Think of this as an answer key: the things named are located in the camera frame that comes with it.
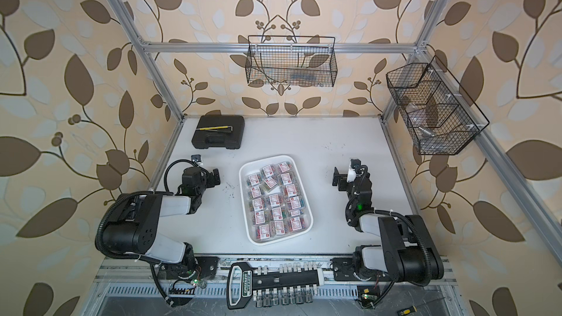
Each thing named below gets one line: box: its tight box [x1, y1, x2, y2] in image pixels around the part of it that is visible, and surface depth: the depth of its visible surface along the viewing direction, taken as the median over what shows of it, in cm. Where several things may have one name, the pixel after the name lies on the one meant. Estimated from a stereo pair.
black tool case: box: [191, 114, 246, 150], surface depth 110 cm
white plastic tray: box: [238, 155, 314, 246], surface depth 89 cm
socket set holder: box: [226, 261, 325, 311], surface depth 72 cm
